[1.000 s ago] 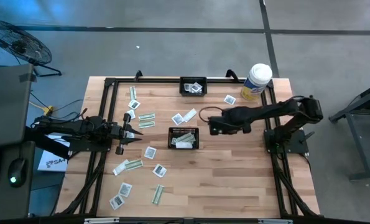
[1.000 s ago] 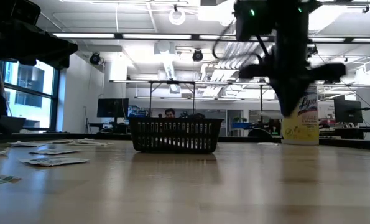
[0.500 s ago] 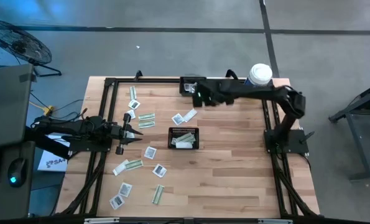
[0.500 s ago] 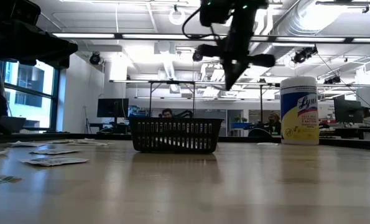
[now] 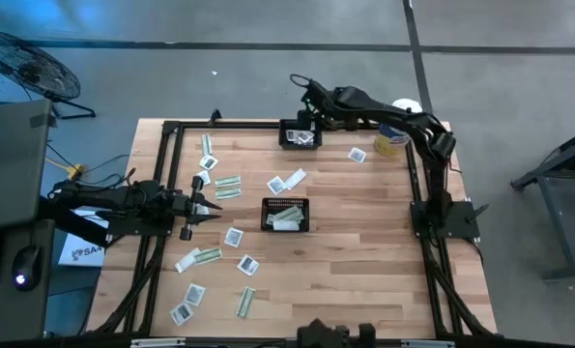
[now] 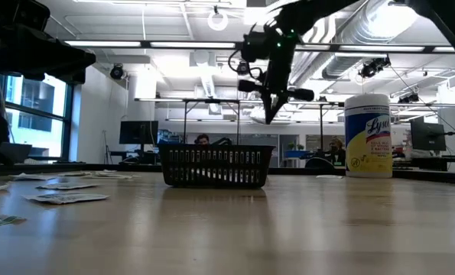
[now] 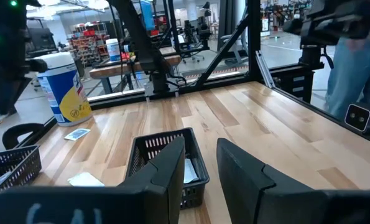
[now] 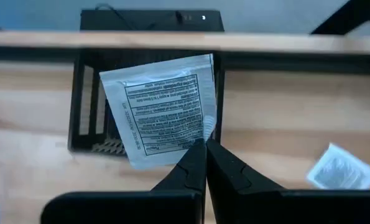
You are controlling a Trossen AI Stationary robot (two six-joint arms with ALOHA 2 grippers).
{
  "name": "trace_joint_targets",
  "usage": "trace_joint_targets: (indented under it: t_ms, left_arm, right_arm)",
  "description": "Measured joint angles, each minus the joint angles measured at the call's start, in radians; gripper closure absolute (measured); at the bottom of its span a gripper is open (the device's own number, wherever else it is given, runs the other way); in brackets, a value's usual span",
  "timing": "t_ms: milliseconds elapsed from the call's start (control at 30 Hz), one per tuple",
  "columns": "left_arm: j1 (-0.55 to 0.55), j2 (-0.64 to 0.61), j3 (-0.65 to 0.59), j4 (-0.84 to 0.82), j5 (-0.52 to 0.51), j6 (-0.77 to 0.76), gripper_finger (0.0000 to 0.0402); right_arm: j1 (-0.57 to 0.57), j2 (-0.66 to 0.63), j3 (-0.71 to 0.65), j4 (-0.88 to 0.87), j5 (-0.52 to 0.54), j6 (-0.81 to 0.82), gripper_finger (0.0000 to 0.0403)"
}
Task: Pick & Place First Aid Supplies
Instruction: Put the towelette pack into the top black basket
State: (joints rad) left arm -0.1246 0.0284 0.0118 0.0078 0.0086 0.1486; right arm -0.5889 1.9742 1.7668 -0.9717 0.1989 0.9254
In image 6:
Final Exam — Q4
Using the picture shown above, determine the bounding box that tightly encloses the black overhead rig frame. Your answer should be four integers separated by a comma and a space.
134, 97, 346, 154

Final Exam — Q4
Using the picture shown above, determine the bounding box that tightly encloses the black monitor on arm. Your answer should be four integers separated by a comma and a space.
409, 115, 447, 153

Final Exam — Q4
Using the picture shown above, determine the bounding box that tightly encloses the black laptop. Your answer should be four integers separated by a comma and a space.
0, 142, 34, 164

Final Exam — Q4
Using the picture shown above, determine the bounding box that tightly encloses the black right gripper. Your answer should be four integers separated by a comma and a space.
237, 49, 315, 125

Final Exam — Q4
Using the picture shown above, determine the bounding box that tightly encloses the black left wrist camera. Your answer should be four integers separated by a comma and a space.
0, 0, 52, 31

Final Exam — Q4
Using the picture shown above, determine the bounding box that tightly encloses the black computer monitor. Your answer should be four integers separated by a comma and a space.
119, 120, 160, 154

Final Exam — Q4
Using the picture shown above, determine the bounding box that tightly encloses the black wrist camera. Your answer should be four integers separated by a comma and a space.
0, 0, 52, 31
241, 31, 271, 63

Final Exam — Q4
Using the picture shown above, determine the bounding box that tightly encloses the large window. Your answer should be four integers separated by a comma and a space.
0, 72, 75, 163

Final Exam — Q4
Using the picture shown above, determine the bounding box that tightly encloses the black office chair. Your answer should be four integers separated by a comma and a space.
304, 156, 338, 170

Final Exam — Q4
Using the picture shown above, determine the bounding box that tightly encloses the black ceiling spotlight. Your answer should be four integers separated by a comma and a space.
359, 56, 392, 79
397, 92, 421, 105
109, 63, 126, 81
236, 60, 252, 77

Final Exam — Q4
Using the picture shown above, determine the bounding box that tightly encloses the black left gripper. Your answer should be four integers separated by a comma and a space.
0, 28, 97, 87

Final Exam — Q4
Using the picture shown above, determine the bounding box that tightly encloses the silver ventilation duct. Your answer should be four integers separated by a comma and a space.
318, 0, 418, 79

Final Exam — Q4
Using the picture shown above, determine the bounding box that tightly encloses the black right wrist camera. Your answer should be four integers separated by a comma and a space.
241, 31, 271, 63

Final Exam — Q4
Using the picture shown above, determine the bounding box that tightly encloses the black right camera cable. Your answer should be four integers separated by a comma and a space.
227, 22, 268, 81

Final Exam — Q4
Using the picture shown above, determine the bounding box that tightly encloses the black plastic basket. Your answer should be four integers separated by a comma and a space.
158, 144, 276, 189

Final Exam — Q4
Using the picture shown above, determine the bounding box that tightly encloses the Lysol wipes canister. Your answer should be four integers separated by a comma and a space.
343, 93, 394, 179

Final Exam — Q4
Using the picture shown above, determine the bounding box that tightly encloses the white ring lamp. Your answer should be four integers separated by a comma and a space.
206, 7, 229, 32

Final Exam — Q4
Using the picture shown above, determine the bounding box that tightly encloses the long ceiling light bar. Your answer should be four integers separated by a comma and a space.
60, 39, 455, 54

